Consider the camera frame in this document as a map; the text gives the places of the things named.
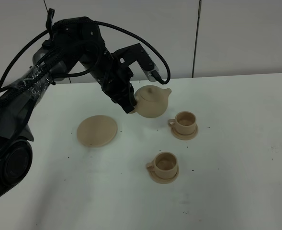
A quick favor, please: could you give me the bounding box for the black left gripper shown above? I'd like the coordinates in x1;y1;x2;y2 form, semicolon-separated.
92;43;151;114

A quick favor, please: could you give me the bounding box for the beige ceramic teapot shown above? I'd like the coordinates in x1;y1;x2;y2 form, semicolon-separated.
129;85;172;118

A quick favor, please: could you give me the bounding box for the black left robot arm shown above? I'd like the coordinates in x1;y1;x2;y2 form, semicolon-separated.
0;14;161;197

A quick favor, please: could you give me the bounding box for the beige teapot saucer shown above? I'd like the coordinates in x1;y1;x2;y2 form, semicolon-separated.
77;115;118;147

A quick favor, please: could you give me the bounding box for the beige far teacup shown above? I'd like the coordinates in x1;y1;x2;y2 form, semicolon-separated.
168;111;197;136

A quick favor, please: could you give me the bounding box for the beige teacup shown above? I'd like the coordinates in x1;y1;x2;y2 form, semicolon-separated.
168;111;197;136
146;152;179;179

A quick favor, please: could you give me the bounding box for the beige far cup saucer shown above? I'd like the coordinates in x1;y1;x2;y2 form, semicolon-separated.
171;125;198;140

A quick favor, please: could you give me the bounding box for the beige cup saucer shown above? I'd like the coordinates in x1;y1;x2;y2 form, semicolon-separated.
171;125;198;140
148;169;179;184

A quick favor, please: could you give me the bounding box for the beige near teacup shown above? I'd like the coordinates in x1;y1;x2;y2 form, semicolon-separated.
146;152;179;179

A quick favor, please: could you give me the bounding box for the beige near cup saucer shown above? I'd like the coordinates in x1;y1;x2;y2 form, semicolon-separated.
148;169;179;184

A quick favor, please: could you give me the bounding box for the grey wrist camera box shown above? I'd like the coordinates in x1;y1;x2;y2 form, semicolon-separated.
143;50;159;82

